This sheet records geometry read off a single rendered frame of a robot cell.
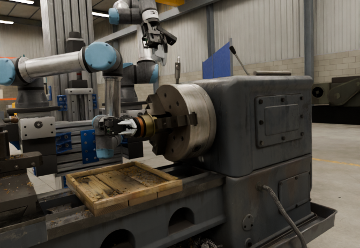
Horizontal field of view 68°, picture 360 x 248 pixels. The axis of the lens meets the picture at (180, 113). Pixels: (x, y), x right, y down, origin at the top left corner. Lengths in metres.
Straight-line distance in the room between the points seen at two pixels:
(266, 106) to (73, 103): 1.03
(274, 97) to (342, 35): 10.13
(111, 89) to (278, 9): 11.41
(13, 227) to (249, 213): 0.82
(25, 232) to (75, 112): 0.98
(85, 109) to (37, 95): 0.29
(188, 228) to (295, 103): 0.73
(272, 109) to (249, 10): 12.11
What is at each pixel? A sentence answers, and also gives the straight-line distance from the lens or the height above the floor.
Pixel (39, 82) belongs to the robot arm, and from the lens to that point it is 1.49.
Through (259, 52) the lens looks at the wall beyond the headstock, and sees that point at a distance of 12.57.
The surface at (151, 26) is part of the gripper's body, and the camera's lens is 1.26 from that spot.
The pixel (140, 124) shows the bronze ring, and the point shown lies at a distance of 0.98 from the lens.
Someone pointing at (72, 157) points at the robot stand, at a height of 0.89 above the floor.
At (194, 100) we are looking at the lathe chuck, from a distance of 0.99.
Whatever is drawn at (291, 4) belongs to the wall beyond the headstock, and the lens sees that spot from 12.23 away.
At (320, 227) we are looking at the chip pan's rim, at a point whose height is 0.56.
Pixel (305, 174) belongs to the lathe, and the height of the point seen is 0.78.
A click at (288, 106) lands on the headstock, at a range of 1.29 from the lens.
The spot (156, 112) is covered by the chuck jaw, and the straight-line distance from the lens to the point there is 1.06.
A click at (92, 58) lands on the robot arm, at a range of 1.18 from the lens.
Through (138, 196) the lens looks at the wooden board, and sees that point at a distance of 0.86.
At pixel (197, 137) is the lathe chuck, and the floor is 1.03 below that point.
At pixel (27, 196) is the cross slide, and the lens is 0.75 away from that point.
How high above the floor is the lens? 1.19
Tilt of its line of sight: 4 degrees down
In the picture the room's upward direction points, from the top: 3 degrees counter-clockwise
